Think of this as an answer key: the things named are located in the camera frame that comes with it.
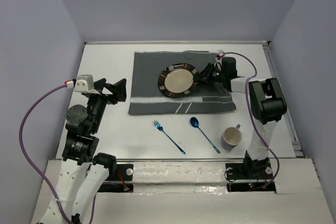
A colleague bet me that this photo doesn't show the purple cable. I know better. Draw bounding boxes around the purple cable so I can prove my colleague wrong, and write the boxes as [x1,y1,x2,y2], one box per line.
[224,51,280,190]
[18,82,97,224]

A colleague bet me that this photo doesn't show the blue metal spoon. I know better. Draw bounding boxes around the blue metal spoon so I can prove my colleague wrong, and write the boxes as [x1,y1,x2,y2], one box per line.
[190,117,220,154]

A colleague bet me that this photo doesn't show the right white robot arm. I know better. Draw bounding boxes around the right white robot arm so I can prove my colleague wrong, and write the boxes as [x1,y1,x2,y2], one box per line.
[194,56,287,178]

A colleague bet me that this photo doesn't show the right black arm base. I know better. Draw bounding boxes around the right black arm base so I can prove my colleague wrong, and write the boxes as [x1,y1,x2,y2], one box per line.
[224,162,276,193]

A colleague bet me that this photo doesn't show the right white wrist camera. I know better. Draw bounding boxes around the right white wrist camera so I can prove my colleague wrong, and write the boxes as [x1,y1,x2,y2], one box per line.
[215,50,225,63]

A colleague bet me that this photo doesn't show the blue metal fork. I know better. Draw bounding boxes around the blue metal fork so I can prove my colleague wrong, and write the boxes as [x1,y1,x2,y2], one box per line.
[153,120,186,155]

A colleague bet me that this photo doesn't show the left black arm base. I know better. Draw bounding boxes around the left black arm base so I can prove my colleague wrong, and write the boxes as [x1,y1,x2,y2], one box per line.
[98,163,134,193]

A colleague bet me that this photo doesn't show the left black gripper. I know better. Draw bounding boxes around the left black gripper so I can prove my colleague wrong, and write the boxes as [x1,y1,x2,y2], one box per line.
[87,77,127,132]

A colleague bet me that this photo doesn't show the grey striped cloth placemat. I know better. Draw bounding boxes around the grey striped cloth placemat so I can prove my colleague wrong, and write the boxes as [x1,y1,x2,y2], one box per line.
[128,51,236,115]

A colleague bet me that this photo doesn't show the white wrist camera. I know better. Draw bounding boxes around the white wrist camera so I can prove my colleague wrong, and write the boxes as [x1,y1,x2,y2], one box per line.
[65,74,100,94]
[215,50,225,63]

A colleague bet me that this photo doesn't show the dark rimmed dinner plate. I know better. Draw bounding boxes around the dark rimmed dinner plate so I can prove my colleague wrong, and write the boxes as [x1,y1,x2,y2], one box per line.
[157,63,199,99]

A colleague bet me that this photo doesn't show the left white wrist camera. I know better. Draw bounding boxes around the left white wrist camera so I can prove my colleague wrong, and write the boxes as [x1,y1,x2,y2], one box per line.
[65,74,100,94]

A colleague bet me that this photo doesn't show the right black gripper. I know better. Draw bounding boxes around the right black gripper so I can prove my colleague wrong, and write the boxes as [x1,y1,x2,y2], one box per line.
[192,62,226,86]

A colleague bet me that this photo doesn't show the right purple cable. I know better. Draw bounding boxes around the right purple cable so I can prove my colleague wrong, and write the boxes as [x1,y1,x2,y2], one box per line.
[224,51,280,190]

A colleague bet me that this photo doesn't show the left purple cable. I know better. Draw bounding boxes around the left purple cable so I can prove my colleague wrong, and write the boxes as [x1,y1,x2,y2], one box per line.
[18,82,97,224]

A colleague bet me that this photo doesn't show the purple ceramic mug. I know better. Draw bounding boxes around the purple ceramic mug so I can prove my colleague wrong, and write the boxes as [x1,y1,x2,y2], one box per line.
[220,124,242,150]

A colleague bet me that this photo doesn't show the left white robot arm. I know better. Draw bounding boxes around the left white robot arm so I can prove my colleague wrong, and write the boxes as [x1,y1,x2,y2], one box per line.
[40,74,127,223]

